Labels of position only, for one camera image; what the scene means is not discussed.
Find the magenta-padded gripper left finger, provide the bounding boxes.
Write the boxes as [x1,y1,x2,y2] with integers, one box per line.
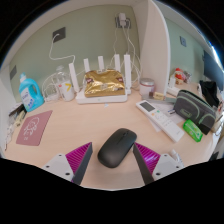
[41,142,94,186]

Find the small grey wall plate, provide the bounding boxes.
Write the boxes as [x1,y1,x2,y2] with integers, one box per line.
[179,35,187,48]

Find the yellow cardboard box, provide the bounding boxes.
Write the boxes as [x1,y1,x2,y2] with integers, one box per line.
[14,111,27,128]

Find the small white jar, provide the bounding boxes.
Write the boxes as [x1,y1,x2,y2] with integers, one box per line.
[138,77,156,98]

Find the white remote control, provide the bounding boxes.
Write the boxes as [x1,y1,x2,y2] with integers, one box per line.
[135,99,185,143]

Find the black cloth bag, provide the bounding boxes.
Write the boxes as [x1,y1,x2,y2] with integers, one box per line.
[199,79,221,108]

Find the pink mouse pad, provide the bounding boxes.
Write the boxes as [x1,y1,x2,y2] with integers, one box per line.
[15,110,54,147]

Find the grey blank wall plate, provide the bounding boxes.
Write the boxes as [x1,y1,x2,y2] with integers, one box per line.
[9,64,18,81]

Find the grey pencil case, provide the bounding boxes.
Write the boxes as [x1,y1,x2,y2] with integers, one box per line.
[173,89,218,136]

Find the stack of books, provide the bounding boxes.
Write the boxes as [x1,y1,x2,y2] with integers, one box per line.
[8,103,24,118]

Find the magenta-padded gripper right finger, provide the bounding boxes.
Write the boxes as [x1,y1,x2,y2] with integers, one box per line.
[132,142,185,186]

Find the black computer mouse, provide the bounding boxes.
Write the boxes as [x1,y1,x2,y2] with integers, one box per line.
[97,127,138,169]

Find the black monitor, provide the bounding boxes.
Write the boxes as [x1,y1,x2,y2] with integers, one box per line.
[202,49,224,92]

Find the blue detergent bottle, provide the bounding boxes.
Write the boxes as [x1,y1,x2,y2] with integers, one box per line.
[18,73,45,113]

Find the grey wall socket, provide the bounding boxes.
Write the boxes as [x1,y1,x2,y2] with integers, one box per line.
[51,26,67,43]

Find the white coiled cable bundle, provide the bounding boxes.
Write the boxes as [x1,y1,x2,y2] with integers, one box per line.
[41,72,63,98]

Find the white power strip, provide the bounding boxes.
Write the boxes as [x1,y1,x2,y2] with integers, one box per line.
[44,93,62,102]

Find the white power cable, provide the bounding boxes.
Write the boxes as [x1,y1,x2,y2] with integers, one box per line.
[48,32,77,63]

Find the small tan box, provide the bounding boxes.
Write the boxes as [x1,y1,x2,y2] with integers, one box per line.
[152,91,166,101]

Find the white router with antennas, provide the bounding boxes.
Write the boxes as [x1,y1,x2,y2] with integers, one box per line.
[68,53,133,105]

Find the red figurine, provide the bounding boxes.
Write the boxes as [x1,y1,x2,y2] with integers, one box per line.
[174,68,193,85]

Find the white desk shelf unit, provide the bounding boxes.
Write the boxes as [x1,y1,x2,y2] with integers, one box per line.
[0,0,214,159]

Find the white wall charger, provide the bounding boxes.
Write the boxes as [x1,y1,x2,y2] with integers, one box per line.
[115,12,132,29]

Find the gold foil bag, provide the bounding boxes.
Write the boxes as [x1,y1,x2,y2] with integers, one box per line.
[83,69,126,98]

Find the green wipes packet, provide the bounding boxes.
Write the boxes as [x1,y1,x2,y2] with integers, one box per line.
[182,119,204,143]

